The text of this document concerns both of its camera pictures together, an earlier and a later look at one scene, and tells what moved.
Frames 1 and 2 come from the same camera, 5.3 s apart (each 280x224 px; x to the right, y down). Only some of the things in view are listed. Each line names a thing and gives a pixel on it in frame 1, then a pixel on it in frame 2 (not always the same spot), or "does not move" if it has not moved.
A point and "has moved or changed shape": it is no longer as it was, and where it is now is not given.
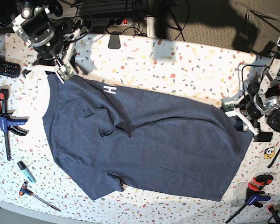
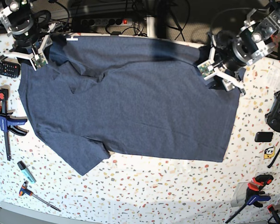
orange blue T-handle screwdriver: x=24 y=190 does not move
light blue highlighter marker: x=26 y=171 does not move
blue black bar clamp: x=7 y=122 does not move
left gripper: x=251 y=107 -> x=224 y=41
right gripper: x=48 y=51 -> x=25 y=42
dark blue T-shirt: x=103 y=137 has moved or changed shape
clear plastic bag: x=238 y=199 does not move
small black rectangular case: x=263 y=136 does not move
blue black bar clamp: x=253 y=195 does not move
